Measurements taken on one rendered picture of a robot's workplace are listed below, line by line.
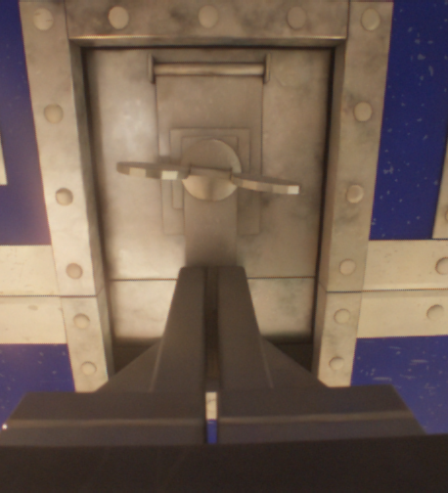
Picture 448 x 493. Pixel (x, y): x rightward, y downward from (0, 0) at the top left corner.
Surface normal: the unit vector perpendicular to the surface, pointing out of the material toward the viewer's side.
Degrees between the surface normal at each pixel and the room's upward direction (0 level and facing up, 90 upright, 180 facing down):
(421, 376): 90
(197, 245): 90
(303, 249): 90
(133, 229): 90
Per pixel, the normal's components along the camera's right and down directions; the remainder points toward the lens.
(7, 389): 0.03, 0.30
